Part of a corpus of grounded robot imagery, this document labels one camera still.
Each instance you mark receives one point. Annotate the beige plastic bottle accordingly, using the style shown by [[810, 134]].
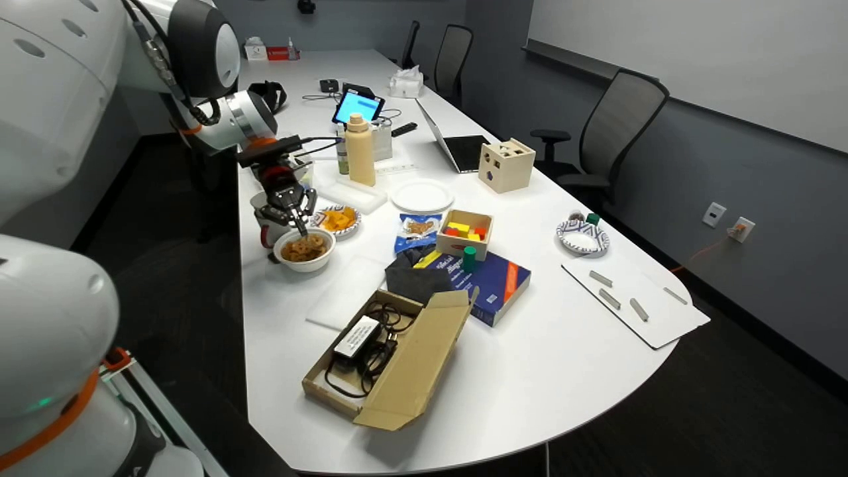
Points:
[[358, 154]]

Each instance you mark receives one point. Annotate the black tablet lit screen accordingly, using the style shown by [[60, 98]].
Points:
[[358, 106]]

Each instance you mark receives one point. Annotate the green toy block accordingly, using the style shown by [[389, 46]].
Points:
[[470, 257]]

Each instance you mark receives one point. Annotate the wall whiteboard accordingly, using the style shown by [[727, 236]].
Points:
[[705, 53]]

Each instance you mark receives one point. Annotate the flat white board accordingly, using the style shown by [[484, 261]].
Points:
[[652, 332]]

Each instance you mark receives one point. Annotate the black remote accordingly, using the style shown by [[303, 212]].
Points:
[[404, 128]]

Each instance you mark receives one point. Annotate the wooden shape sorter cube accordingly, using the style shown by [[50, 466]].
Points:
[[506, 164]]

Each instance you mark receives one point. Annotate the black power adapter white label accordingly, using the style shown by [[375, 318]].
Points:
[[355, 335]]

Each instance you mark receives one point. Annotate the crumpled white plastic bag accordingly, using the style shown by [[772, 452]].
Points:
[[405, 82]]

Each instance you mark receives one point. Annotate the white foam tray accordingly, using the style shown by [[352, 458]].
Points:
[[350, 195]]

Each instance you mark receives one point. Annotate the small red box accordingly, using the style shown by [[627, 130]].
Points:
[[281, 53]]

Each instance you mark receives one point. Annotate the black dome camera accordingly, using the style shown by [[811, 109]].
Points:
[[306, 7]]

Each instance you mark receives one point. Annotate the black cloth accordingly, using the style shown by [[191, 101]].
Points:
[[413, 281]]

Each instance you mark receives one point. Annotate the open cardboard box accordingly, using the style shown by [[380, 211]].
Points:
[[413, 372]]

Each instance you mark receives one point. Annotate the white mug red print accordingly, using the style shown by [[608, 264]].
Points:
[[269, 236]]

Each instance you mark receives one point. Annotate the small white box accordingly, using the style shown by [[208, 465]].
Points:
[[256, 48]]

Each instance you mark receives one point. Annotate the clear plastic bin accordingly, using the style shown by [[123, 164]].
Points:
[[322, 172]]

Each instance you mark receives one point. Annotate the blue patterned paper bowl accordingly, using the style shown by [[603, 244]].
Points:
[[338, 233]]

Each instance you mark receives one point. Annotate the colourful game box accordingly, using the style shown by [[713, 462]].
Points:
[[493, 287]]

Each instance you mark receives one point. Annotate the small wooden box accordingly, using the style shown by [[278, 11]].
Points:
[[465, 246]]

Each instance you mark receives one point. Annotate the white bowl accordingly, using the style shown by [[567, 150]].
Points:
[[306, 265]]

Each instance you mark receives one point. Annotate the grey laptop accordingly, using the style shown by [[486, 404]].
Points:
[[439, 134]]

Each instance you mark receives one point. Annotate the brown pretzel crisps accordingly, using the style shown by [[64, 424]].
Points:
[[307, 250]]

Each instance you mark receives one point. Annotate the grey robot mount frame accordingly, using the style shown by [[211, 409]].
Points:
[[168, 424]]

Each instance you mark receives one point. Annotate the blue pretzel snack bag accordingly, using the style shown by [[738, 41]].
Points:
[[416, 230]]

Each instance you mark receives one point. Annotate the small black device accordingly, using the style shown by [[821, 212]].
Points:
[[330, 85]]

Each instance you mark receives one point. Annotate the white wall outlet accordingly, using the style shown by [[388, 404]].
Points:
[[741, 229], [713, 212]]

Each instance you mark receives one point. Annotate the orange snack pieces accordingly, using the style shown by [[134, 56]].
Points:
[[340, 217]]

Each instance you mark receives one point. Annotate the small spray bottle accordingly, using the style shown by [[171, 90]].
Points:
[[340, 154]]

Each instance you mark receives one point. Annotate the black mesh office chair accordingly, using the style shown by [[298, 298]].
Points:
[[619, 120], [412, 44], [453, 53]]

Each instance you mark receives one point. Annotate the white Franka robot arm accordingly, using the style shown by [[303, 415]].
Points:
[[54, 89]]

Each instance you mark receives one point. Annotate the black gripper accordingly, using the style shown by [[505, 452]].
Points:
[[281, 184]]

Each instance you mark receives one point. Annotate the white paper plate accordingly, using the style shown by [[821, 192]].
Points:
[[423, 196]]

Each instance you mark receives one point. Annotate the black headset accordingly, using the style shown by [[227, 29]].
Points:
[[269, 93]]

